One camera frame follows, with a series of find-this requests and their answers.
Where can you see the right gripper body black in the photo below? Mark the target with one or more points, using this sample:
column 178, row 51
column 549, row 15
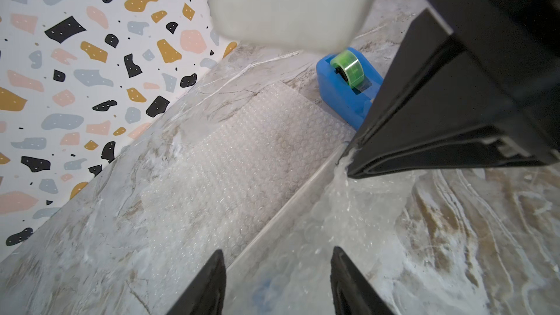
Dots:
column 517, row 43

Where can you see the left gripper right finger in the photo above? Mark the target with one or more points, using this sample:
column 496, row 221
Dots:
column 352, row 293

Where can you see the clear glass wine bottle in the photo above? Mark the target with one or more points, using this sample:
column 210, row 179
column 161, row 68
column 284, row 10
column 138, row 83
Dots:
column 286, row 269

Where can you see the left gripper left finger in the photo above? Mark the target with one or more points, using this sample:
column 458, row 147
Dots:
column 206, row 293

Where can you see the clear bubble wrap sheet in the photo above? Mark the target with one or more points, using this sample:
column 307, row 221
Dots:
column 224, row 191

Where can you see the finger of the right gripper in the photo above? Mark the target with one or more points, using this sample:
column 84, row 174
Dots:
column 438, row 109

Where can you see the blue tape dispenser green roll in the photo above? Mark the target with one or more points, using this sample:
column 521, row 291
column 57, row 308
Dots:
column 348, row 84

